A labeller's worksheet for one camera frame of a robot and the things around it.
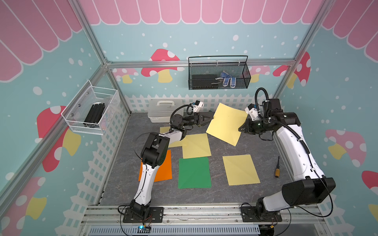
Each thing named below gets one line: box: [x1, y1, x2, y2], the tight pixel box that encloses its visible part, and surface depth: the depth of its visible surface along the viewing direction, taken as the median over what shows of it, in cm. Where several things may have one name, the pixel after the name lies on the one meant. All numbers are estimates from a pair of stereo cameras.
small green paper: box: [178, 156, 212, 189], surface depth 91 cm
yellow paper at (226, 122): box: [205, 102, 249, 147], surface depth 83 cm
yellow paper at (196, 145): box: [182, 133, 212, 159], surface depth 103 cm
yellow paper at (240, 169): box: [222, 154, 261, 186], surface depth 93 cm
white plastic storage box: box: [147, 98, 185, 123], surface depth 111 cm
